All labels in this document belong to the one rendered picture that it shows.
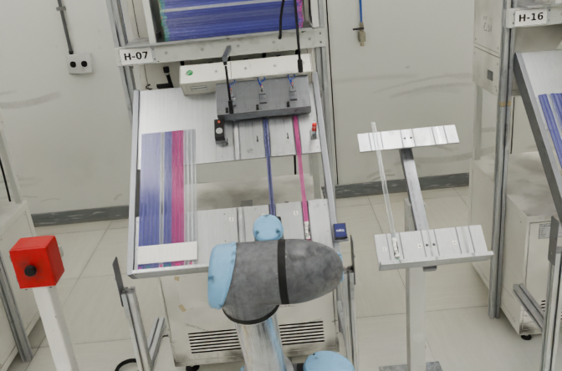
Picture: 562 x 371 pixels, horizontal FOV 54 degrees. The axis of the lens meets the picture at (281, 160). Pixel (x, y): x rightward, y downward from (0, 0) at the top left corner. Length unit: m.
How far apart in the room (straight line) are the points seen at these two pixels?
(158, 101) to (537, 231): 1.54
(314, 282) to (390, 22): 2.80
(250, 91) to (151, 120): 0.39
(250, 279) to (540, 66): 1.61
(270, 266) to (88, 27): 2.93
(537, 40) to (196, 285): 1.67
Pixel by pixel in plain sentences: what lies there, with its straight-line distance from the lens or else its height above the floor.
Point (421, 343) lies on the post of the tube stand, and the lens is 2.24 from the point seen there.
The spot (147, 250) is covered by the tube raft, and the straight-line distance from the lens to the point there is 1.91.
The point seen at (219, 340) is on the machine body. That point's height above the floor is 0.17.
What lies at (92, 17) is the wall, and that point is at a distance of 3.71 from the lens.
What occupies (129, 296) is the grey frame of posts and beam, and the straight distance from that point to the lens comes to 1.97.
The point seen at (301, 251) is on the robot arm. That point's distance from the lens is 0.98.
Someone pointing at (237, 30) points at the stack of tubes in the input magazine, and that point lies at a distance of 2.04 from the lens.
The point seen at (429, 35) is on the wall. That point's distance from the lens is 3.71.
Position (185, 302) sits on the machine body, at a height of 0.38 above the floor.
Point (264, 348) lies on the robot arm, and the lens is 1.15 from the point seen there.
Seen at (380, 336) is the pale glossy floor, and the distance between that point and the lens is 2.65.
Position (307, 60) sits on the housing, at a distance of 2.07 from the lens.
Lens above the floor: 1.66
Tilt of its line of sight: 21 degrees down
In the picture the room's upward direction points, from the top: 6 degrees counter-clockwise
